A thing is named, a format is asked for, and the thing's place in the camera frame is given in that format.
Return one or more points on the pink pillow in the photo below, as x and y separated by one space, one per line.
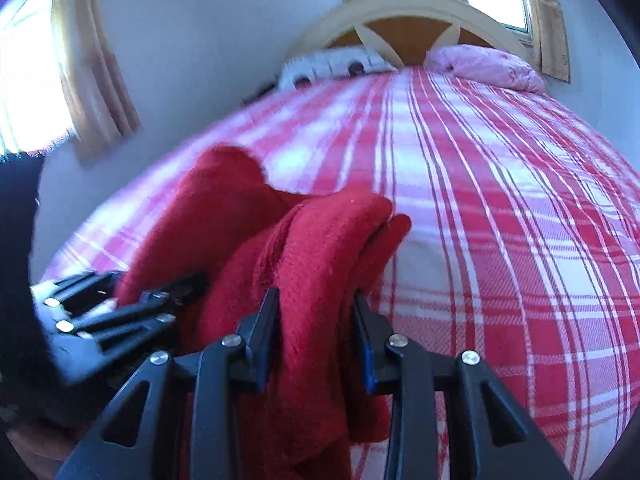
490 67

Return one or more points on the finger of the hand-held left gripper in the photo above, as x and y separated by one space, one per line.
125 327
75 292

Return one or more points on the grey patterned pillow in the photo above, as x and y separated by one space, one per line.
330 62

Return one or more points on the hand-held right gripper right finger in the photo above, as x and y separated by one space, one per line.
369 370

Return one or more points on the cream wooden headboard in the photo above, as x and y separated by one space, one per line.
400 30

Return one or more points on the red white plaid bedsheet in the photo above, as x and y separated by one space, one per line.
500 235

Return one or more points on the red knit sweater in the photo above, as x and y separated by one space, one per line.
310 270

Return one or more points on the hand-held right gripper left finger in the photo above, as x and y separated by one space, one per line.
262 355

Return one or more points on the beige curtain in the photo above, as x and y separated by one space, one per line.
550 25
90 70

